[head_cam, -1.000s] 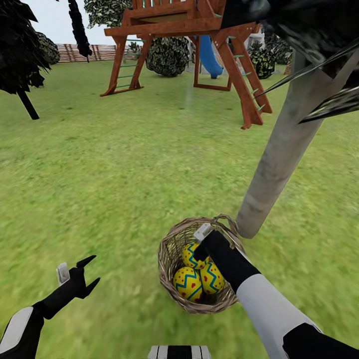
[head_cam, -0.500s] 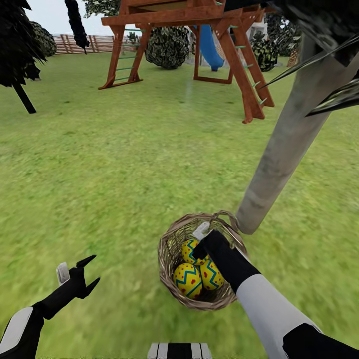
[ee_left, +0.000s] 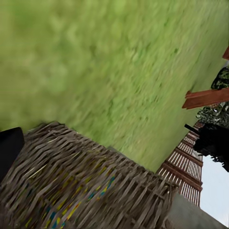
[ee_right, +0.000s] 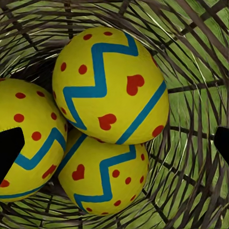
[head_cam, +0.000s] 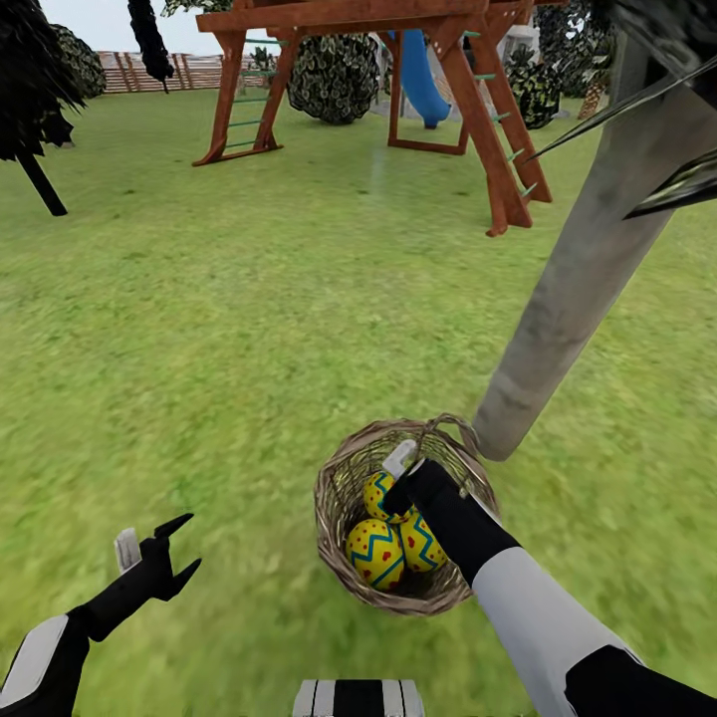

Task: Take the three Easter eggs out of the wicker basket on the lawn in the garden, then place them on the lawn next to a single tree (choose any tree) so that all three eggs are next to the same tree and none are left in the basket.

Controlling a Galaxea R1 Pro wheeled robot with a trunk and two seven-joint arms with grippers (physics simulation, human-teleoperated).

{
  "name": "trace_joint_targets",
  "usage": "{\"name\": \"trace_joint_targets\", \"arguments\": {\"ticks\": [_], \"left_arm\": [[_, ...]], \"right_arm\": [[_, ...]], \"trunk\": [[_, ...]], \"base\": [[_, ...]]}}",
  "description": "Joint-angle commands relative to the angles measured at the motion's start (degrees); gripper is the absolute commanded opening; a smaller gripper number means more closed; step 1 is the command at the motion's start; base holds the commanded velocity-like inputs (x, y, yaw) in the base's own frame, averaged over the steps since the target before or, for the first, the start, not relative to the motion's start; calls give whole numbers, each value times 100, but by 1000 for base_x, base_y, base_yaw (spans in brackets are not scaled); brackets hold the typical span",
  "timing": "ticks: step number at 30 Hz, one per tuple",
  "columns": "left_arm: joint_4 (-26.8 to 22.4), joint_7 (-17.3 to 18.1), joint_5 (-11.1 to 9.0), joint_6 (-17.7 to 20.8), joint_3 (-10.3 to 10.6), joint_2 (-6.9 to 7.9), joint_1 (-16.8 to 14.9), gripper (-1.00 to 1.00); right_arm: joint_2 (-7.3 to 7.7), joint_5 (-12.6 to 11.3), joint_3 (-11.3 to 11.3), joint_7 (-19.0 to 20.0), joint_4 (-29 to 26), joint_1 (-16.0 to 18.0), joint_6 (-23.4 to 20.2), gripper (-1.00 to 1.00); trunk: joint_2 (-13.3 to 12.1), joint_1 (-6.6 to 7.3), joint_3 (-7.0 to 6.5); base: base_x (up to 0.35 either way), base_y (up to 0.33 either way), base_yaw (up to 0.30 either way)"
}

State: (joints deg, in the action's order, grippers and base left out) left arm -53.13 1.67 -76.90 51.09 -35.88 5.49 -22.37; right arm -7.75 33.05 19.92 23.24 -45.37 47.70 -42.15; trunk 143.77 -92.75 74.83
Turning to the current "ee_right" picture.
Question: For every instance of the wicker basket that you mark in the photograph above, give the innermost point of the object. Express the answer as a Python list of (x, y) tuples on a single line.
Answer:
[(42, 59)]

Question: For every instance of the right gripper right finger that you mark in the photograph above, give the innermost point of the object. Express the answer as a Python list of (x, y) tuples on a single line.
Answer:
[(221, 141)]

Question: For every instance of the easter egg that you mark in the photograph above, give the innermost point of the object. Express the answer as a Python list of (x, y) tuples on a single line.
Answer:
[(108, 86), (32, 108), (101, 178)]

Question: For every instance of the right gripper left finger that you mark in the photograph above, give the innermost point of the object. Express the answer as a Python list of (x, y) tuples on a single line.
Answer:
[(11, 143)]

